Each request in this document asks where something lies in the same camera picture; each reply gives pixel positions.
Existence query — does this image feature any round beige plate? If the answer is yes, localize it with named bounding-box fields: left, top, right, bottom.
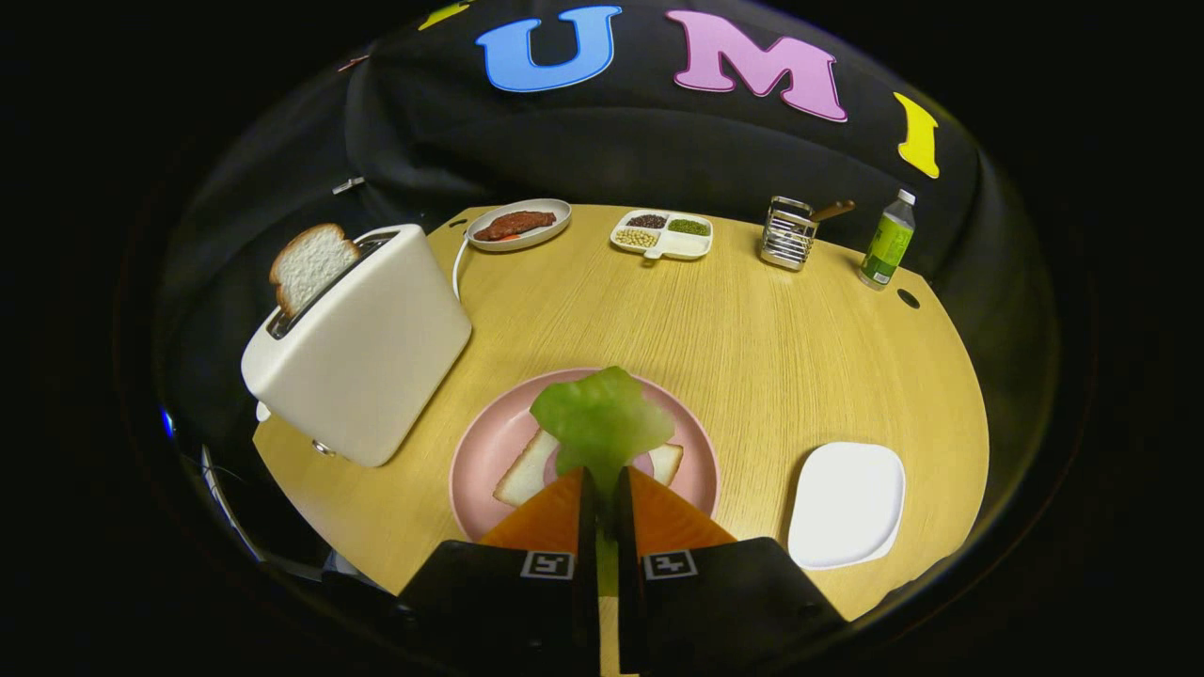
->
left=466, top=198, right=573, bottom=252

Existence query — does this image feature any metal wire utensil holder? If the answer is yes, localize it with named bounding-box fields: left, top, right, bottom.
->
left=760, top=196, right=817, bottom=273

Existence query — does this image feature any pink round plate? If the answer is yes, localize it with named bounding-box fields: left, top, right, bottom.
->
left=449, top=368, right=721, bottom=544

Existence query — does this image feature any white toaster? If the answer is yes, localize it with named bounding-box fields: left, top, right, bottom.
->
left=241, top=224, right=473, bottom=468

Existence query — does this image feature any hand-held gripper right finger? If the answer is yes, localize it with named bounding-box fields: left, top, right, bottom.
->
left=613, top=465, right=848, bottom=674

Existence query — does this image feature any green lettuce leaf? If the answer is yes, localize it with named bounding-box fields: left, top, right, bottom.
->
left=530, top=366, right=676, bottom=598

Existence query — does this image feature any black backdrop cloth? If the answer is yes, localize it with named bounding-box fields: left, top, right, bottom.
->
left=155, top=0, right=1059, bottom=565

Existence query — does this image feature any white square plate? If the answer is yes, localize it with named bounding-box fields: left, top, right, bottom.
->
left=787, top=442, right=907, bottom=571

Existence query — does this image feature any toasted bread slice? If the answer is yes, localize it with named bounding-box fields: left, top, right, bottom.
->
left=270, top=223, right=361, bottom=318

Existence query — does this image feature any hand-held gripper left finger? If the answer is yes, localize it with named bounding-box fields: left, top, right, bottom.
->
left=400, top=465, right=601, bottom=673

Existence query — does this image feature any white bread slice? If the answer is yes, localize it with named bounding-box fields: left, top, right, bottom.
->
left=493, top=428, right=685, bottom=509

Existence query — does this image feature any brown meat piece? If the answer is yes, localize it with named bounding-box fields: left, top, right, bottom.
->
left=472, top=211, right=557, bottom=243

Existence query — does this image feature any white divided dish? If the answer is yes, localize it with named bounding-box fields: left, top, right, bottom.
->
left=610, top=209, right=714, bottom=262

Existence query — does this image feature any green labelled plastic bottle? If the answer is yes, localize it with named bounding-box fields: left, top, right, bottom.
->
left=858, top=189, right=916, bottom=291

